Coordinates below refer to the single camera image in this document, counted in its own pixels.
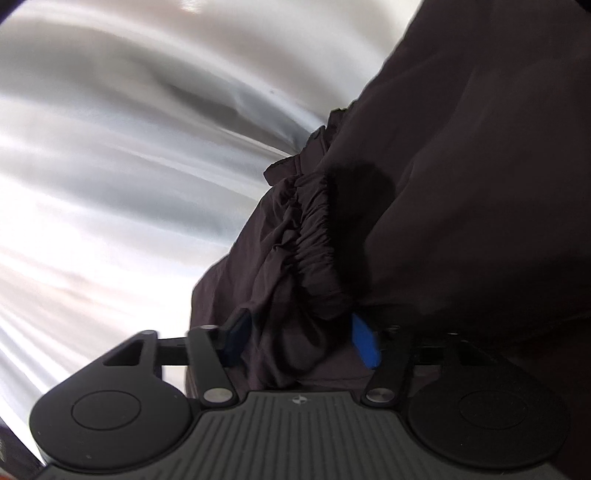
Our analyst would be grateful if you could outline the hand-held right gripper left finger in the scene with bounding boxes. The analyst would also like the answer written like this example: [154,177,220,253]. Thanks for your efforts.
[102,310,254,409]

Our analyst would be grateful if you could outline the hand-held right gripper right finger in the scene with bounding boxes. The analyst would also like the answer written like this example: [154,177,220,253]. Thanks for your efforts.
[351,313,476,409]

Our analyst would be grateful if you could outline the dark brown garment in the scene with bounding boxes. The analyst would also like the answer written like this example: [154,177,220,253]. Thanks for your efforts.
[184,0,591,398]

